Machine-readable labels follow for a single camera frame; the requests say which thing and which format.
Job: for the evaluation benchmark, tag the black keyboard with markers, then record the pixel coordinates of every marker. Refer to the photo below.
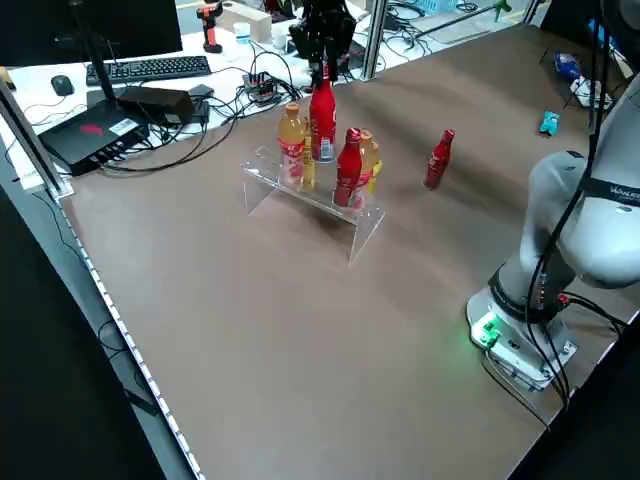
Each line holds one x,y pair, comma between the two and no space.
150,70

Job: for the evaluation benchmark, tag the black computer mouse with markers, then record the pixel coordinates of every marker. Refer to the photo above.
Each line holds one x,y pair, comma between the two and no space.
62,85

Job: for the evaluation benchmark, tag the blue plastic crate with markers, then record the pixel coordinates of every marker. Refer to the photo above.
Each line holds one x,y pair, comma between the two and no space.
440,6

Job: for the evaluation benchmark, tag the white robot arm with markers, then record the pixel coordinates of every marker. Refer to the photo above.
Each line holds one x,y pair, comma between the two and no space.
565,225

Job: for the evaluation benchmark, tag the usb hub red plugs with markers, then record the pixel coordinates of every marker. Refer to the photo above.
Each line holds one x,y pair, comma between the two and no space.
260,89

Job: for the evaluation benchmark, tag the small black adapter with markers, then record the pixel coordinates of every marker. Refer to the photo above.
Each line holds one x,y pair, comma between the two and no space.
201,112

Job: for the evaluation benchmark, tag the black monitor stand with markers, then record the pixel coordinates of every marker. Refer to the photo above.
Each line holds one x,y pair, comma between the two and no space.
102,75

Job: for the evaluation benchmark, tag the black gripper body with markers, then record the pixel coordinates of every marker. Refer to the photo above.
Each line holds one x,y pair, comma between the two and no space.
322,27

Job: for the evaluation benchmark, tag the red cola bottle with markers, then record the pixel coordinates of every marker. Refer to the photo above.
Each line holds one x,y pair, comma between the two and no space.
347,170
322,120
439,160

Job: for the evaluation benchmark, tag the aluminium frame profile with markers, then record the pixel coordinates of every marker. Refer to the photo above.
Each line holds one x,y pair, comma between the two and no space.
55,180

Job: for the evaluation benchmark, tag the green clamp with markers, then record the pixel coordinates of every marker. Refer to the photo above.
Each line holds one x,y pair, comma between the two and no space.
502,7

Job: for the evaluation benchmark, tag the orange tea bottle red label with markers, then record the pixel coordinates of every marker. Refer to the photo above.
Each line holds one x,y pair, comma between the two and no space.
290,132
371,152

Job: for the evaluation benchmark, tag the tan cardboard box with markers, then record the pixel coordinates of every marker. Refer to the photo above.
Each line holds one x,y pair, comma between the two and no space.
255,22

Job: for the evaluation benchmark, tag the black power brick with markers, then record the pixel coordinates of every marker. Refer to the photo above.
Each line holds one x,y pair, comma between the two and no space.
155,102

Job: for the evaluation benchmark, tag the black box red logo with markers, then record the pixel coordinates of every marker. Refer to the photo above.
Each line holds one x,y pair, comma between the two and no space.
85,135

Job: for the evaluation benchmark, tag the black computer monitor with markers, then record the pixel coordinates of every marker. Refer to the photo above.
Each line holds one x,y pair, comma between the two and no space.
125,25

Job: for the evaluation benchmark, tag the small blue snack packet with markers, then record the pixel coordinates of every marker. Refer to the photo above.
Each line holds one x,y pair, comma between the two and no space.
567,62

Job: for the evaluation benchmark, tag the white paper cup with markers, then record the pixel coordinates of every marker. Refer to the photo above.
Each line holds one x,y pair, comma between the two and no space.
279,39
241,34

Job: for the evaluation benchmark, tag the white box food picture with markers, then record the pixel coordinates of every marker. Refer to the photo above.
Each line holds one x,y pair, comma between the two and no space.
592,92

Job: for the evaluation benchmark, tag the yellow drink bottle green label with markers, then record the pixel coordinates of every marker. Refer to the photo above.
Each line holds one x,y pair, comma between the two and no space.
378,172
309,175

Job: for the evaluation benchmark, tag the teal chips packet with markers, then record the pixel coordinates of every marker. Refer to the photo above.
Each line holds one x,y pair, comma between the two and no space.
549,122

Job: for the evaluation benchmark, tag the clear acrylic shelf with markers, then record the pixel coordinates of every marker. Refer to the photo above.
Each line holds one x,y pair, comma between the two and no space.
360,235

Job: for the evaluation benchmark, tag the orange black power drill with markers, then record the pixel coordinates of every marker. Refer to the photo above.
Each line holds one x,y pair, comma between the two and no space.
210,35

